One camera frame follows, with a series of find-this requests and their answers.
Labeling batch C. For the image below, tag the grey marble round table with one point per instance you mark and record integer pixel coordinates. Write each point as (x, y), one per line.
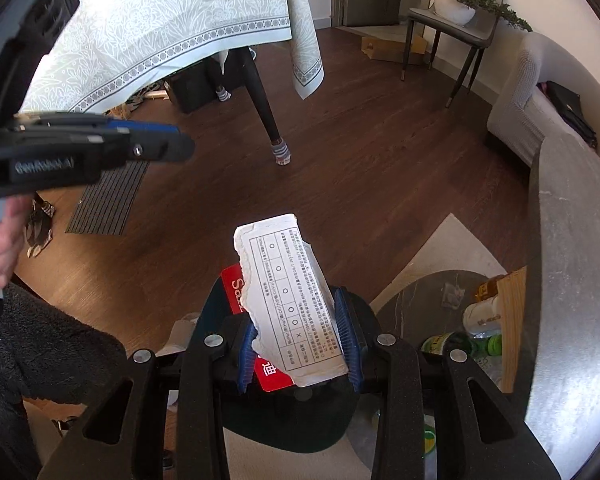
(570, 260)

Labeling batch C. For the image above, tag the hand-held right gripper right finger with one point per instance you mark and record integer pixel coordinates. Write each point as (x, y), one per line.
(347, 340)

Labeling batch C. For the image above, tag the clear plastic packet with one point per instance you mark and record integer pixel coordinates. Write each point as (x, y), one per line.
(454, 296)

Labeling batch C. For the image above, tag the black and white shoe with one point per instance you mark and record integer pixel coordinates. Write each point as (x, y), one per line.
(35, 240)
(42, 208)

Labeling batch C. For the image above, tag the black storage box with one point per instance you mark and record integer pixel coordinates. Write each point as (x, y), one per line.
(195, 87)

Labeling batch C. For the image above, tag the grey armchair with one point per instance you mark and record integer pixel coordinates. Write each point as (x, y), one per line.
(517, 105)

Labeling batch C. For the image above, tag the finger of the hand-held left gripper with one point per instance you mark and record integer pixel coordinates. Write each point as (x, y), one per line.
(165, 151)
(150, 131)

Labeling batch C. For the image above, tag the grey dining chair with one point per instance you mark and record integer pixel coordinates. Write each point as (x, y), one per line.
(480, 35)

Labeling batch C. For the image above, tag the person's left hand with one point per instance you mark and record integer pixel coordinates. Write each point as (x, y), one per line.
(5, 250)

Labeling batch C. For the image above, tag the green cap plastic bottle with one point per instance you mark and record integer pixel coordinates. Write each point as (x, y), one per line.
(495, 346)

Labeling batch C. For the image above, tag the pale green patterned tablecloth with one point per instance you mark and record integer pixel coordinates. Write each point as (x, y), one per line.
(155, 15)

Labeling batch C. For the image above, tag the potted bonsai in white pot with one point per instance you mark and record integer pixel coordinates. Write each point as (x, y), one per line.
(455, 10)

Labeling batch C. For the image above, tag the red card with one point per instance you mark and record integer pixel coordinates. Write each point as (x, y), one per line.
(230, 287)

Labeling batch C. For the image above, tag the black bag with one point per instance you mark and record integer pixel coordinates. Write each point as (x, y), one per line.
(572, 112)

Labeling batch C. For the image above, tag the grey striped door mat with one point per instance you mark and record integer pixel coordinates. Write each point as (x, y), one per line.
(107, 197)

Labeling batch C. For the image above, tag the yellow-green label bottle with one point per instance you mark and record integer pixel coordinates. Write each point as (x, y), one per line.
(429, 435)

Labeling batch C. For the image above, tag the striped table leg sock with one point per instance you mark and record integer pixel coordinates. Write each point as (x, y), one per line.
(282, 152)
(223, 94)

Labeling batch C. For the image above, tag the dark green trash bin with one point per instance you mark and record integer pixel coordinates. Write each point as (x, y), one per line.
(290, 425)

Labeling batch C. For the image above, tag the brown bottle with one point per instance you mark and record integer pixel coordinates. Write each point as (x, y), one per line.
(487, 288)

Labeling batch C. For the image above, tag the person's left forearm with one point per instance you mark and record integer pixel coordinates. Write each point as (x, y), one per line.
(45, 350)

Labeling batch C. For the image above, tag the white label bottle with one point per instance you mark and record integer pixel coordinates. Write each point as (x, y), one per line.
(480, 315)

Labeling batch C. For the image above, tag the cardboard box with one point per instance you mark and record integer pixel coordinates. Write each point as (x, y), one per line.
(390, 49)

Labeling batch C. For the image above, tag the wooden board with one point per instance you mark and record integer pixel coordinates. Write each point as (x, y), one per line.
(512, 325)

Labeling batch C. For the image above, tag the white paper scrap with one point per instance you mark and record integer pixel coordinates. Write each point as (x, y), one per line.
(180, 335)

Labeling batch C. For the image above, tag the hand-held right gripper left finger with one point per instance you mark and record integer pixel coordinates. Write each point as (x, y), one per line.
(247, 360)

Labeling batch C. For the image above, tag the torn white printed paper box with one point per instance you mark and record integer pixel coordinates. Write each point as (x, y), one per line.
(290, 300)

